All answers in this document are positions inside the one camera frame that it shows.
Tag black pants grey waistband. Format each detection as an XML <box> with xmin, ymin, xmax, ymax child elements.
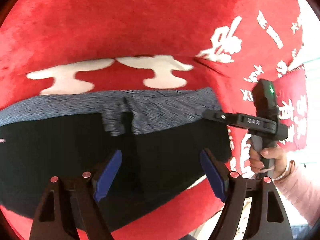
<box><xmin>1</xmin><ymin>88</ymin><xmax>232</xmax><ymax>231</ymax></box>

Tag pink sleeve right forearm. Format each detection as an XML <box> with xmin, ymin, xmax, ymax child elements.
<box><xmin>274</xmin><ymin>160</ymin><xmax>319</xmax><ymax>226</ymax></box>

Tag person's right hand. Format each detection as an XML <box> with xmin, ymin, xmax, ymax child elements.
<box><xmin>246</xmin><ymin>138</ymin><xmax>288</xmax><ymax>179</ymax></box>

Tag dark red pillow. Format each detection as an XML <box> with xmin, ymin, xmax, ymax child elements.
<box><xmin>273</xmin><ymin>68</ymin><xmax>308</xmax><ymax>152</ymax></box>

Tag red blanket white characters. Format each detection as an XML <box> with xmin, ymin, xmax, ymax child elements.
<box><xmin>1</xmin><ymin>0</ymin><xmax>303</xmax><ymax>239</ymax></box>

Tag silver bracelet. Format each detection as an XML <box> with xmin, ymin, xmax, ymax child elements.
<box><xmin>272</xmin><ymin>160</ymin><xmax>296</xmax><ymax>183</ymax></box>

